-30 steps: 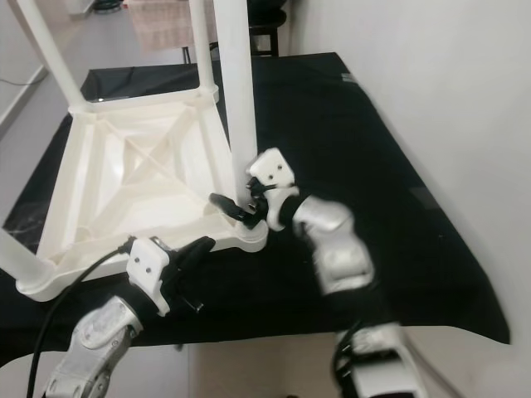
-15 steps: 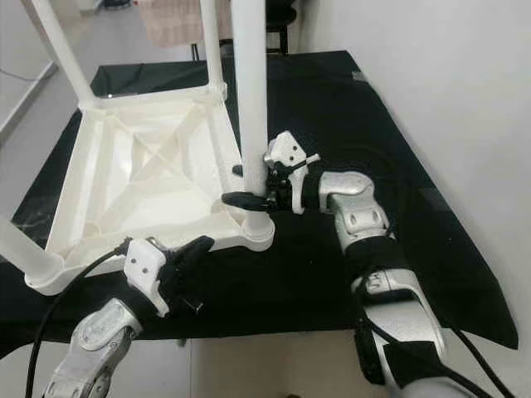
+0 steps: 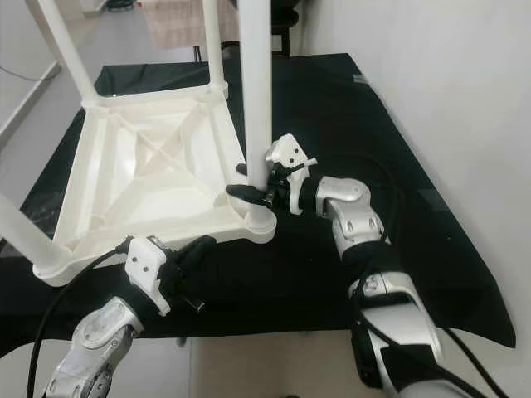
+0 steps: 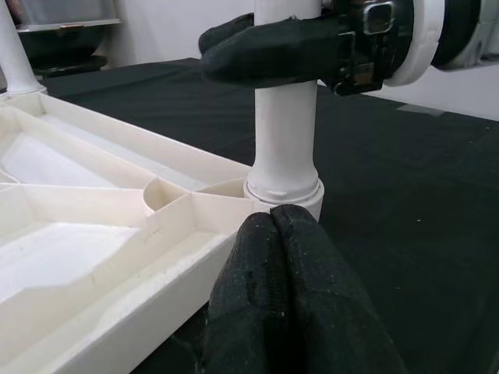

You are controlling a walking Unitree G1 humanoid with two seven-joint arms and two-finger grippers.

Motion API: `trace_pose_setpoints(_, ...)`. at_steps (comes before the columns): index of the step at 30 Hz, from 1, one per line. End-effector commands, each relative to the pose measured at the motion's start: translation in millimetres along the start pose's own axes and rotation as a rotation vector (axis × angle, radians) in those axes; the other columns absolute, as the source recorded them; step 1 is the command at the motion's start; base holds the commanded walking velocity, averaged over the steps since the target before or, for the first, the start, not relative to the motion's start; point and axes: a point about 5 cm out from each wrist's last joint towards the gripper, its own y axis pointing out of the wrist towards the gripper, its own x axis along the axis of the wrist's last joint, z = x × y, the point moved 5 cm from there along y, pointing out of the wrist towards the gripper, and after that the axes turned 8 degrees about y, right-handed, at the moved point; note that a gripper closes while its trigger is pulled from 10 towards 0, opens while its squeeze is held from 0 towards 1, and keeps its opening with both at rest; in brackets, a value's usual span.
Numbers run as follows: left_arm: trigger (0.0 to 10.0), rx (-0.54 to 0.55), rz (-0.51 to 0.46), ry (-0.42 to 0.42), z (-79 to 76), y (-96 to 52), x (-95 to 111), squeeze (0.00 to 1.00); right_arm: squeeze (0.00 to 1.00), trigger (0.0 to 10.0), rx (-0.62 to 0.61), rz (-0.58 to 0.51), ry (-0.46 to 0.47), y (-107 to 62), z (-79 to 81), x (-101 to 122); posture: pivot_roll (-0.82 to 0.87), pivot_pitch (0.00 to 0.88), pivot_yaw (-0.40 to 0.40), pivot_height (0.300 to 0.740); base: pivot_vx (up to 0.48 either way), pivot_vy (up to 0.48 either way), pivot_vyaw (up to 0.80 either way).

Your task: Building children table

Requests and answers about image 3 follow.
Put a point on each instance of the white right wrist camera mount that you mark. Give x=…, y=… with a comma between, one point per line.
x=289, y=151

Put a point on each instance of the faint clear tape patch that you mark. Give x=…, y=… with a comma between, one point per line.
x=427, y=199

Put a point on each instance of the grey tape piece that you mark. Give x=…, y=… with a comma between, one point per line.
x=361, y=79

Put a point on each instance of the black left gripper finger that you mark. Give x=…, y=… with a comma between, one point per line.
x=195, y=248

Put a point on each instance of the black round stool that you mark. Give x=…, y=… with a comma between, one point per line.
x=284, y=37

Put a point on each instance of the white plastic children table top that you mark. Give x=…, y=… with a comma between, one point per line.
x=149, y=174

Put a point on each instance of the beige cloth covered table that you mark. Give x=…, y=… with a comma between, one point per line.
x=174, y=23

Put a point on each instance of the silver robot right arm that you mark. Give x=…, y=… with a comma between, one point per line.
x=357, y=217

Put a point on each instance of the grey robot right foot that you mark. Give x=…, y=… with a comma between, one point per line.
x=290, y=395

